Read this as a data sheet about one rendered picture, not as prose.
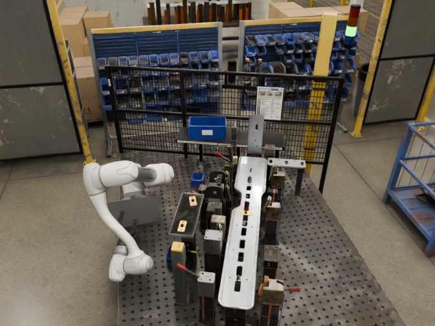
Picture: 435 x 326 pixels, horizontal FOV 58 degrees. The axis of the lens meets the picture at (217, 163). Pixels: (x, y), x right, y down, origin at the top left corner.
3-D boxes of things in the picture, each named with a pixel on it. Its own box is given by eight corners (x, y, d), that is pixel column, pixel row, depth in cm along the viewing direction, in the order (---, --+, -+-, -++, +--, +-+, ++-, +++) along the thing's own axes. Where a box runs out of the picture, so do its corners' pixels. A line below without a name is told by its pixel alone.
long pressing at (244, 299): (258, 311, 197) (259, 309, 196) (214, 306, 200) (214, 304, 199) (267, 158, 310) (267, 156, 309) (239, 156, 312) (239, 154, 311)
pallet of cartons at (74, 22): (115, 86, 663) (105, 23, 603) (66, 89, 654) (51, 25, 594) (120, 61, 761) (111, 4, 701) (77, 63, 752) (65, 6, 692)
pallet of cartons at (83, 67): (112, 125, 553) (100, 53, 494) (51, 133, 536) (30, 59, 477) (109, 91, 649) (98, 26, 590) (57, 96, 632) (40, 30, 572)
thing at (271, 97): (281, 121, 327) (285, 86, 310) (254, 119, 330) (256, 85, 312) (281, 119, 329) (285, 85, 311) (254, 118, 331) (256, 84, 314)
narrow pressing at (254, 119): (261, 152, 314) (264, 115, 295) (246, 152, 316) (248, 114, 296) (261, 152, 315) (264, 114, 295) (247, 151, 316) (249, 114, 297)
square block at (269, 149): (271, 185, 328) (274, 149, 308) (261, 185, 329) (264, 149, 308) (271, 180, 335) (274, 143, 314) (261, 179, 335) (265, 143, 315)
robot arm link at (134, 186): (129, 195, 302) (125, 167, 305) (151, 191, 298) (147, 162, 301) (119, 194, 286) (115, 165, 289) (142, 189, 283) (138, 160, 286)
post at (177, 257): (186, 305, 233) (183, 254, 208) (174, 304, 234) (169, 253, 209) (189, 295, 239) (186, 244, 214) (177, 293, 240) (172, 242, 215)
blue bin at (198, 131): (225, 140, 325) (226, 126, 317) (188, 140, 325) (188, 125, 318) (225, 130, 338) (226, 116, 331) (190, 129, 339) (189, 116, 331)
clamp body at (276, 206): (278, 247, 272) (283, 209, 252) (260, 246, 273) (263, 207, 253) (278, 237, 279) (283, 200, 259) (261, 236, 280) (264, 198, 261)
